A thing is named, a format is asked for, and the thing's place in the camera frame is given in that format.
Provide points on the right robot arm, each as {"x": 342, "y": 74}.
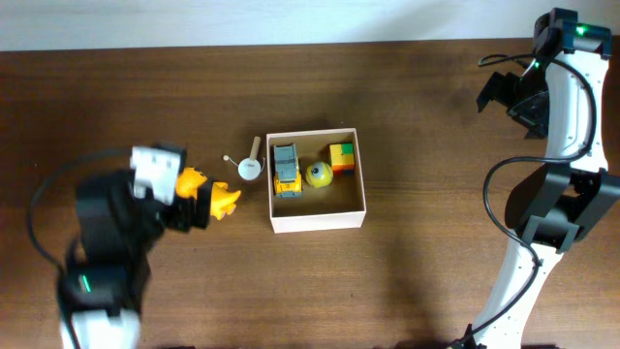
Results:
{"x": 558, "y": 98}

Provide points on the yellow ball with eyes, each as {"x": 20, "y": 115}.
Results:
{"x": 319, "y": 175}

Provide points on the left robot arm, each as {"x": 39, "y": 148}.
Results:
{"x": 121, "y": 215}

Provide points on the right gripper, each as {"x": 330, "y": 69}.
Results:
{"x": 535, "y": 121}

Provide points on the orange toy dinosaur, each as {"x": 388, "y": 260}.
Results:
{"x": 223, "y": 196}

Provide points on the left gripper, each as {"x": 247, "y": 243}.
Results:
{"x": 186, "y": 214}

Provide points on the colourful puzzle cube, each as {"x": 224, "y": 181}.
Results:
{"x": 342, "y": 158}

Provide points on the pink cardboard box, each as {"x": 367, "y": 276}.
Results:
{"x": 341, "y": 205}

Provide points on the white rattle drum toy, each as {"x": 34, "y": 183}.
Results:
{"x": 249, "y": 168}

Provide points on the yellow grey toy truck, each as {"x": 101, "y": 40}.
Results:
{"x": 287, "y": 176}

